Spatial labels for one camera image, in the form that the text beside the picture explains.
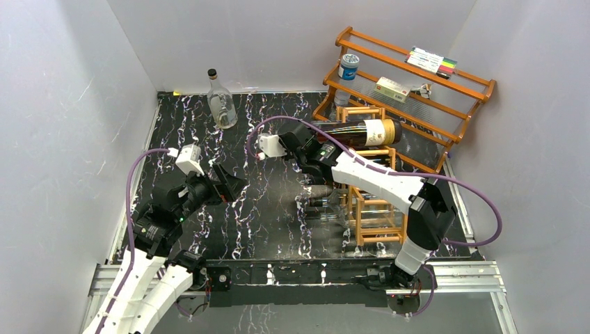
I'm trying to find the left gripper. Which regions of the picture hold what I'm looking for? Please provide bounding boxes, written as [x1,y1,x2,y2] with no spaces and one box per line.
[175,162,248,221]

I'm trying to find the dark red wine bottle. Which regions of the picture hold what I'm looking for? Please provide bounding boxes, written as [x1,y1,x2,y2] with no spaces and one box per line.
[312,118,403,149]

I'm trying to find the clear glass bottle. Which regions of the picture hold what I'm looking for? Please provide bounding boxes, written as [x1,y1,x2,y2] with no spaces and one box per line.
[207,68,238,129]

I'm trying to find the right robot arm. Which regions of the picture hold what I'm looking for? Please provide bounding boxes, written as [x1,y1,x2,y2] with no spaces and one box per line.
[258,121,457,288]

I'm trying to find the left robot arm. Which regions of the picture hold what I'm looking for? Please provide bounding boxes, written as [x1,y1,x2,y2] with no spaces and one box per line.
[84,163,246,333]

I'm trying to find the small clear plastic bottle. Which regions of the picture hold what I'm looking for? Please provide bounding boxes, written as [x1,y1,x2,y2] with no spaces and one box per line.
[333,89,351,107]

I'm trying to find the clear bottle lower rack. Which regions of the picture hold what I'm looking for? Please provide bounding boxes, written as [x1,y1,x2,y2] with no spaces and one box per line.
[305,189,400,217]

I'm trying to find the clear bottle rack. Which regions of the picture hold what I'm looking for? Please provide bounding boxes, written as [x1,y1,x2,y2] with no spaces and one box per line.
[305,189,400,217]
[304,210,404,229]

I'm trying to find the clear bottle bottom rack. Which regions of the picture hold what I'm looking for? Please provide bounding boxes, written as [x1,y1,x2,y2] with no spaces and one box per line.
[304,210,404,229]

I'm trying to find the light wooden wine rack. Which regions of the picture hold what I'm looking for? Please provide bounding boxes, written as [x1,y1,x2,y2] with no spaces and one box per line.
[336,106,408,246]

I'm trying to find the blue white jar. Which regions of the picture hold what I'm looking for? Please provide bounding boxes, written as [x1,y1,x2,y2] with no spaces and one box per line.
[337,54,360,81]

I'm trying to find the green white box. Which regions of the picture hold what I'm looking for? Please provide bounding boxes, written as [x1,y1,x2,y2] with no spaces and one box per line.
[373,77,410,103]

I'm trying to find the orange wooden shelf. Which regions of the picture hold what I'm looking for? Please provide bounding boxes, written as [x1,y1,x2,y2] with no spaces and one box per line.
[312,26,497,173]

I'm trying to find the marker pen pack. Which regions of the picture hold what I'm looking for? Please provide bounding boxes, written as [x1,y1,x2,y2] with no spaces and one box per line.
[405,46,457,79]

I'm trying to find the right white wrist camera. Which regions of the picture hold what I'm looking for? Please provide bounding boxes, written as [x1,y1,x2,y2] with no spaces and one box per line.
[256,133,287,160]

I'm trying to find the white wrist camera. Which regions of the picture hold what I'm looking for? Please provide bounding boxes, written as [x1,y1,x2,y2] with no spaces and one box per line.
[256,133,287,160]
[167,143,205,177]

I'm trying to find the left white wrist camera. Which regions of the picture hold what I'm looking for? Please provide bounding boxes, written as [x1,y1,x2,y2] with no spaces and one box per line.
[167,143,205,177]

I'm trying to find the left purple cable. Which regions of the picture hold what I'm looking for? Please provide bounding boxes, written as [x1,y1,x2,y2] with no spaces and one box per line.
[94,148,181,334]

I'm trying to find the purple cable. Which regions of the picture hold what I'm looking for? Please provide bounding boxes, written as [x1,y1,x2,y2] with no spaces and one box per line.
[245,116,503,319]
[94,148,181,334]

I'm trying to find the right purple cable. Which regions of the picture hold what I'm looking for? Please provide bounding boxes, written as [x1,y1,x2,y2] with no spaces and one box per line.
[245,116,503,319]

